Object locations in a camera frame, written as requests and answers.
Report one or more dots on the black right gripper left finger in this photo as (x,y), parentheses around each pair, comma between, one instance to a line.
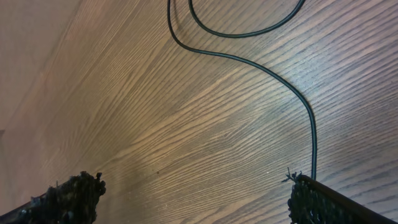
(73,202)

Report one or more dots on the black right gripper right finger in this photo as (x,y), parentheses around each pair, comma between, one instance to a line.
(311,202)

